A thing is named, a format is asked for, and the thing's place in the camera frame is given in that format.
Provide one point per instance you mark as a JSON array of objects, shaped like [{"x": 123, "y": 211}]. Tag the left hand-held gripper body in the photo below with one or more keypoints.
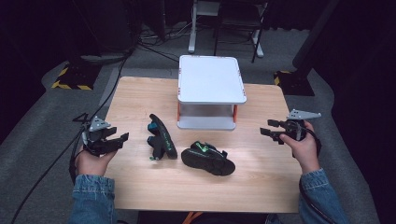
[{"x": 97, "y": 137}]

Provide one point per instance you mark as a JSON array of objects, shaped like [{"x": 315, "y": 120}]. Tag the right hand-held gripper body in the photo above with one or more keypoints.
[{"x": 295, "y": 124}]

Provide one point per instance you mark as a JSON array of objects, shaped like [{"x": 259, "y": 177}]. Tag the black sandal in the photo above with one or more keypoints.
[
  {"x": 163, "y": 137},
  {"x": 208, "y": 158}
]

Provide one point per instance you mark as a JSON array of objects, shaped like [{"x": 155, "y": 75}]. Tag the white two-tier shoe rack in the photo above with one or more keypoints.
[{"x": 210, "y": 81}]

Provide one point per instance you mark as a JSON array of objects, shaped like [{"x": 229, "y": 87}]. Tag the person's left hand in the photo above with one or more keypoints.
[{"x": 91, "y": 163}]

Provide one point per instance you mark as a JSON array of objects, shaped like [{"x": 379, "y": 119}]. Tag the person's right hand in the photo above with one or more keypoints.
[{"x": 303, "y": 152}]

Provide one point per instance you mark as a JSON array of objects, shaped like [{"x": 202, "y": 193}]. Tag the black slanted pole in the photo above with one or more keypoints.
[{"x": 314, "y": 34}]

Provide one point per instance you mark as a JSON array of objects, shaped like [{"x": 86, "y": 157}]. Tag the black folding stand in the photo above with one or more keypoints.
[{"x": 236, "y": 21}]

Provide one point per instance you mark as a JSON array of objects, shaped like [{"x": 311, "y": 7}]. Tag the white metal stand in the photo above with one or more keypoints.
[{"x": 193, "y": 31}]

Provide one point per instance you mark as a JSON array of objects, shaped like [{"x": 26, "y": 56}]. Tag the black yellow striped base plate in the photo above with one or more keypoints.
[
  {"x": 295, "y": 84},
  {"x": 76, "y": 79}
]

